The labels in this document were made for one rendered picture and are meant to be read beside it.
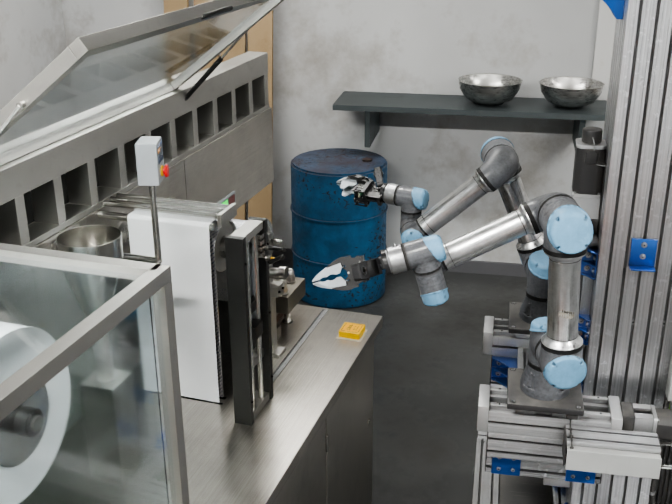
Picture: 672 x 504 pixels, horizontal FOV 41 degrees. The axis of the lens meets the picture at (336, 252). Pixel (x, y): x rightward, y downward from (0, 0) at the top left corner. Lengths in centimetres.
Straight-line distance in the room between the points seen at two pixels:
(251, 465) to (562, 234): 99
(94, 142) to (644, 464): 178
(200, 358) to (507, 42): 324
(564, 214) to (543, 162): 303
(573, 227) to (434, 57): 301
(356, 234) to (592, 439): 250
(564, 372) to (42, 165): 149
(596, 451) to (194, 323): 121
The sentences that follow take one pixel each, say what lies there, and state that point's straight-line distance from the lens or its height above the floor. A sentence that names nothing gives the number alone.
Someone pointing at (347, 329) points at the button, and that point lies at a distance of 290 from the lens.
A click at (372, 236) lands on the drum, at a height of 42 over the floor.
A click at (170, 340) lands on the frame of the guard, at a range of 173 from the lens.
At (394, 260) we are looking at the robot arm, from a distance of 240.
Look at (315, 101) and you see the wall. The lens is 546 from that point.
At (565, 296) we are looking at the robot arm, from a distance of 252.
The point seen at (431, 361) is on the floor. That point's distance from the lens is 463.
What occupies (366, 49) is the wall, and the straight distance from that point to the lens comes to 534.
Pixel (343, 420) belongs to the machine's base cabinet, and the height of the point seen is 70.
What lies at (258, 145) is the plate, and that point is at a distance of 347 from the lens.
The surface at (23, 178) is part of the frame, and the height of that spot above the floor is 161.
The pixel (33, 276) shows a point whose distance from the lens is 174.
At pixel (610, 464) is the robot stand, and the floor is 69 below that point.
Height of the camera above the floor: 225
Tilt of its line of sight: 22 degrees down
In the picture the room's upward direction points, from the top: straight up
